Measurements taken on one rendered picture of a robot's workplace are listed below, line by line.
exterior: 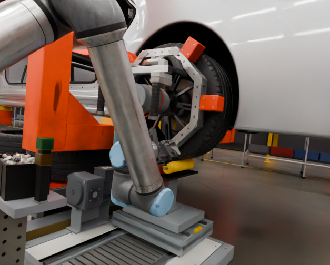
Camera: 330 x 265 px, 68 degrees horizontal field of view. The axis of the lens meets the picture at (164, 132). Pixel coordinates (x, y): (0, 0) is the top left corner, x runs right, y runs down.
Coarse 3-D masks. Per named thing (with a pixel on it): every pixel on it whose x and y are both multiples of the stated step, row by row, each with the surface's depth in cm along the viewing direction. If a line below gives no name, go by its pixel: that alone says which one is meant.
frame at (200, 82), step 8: (160, 48) 126; (168, 48) 123; (176, 48) 120; (144, 56) 132; (176, 56) 120; (184, 56) 117; (184, 64) 117; (192, 64) 120; (192, 72) 115; (200, 72) 117; (200, 80) 112; (200, 88) 112; (200, 96) 112; (192, 104) 115; (192, 112) 114; (200, 112) 114; (192, 120) 114; (200, 120) 115; (184, 128) 117; (192, 128) 114; (200, 128) 118; (176, 136) 119; (184, 136) 117
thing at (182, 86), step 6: (180, 84) 148; (186, 84) 146; (180, 90) 148; (192, 90) 143; (186, 96) 145; (192, 96) 143; (186, 102) 141; (168, 108) 147; (180, 114) 143; (186, 114) 145; (162, 120) 156; (174, 120) 150; (186, 120) 145; (180, 126) 148
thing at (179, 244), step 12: (120, 216) 144; (132, 216) 145; (132, 228) 138; (144, 228) 133; (156, 228) 135; (192, 228) 140; (204, 228) 138; (156, 240) 128; (168, 240) 124; (180, 240) 120; (192, 240) 127; (180, 252) 119
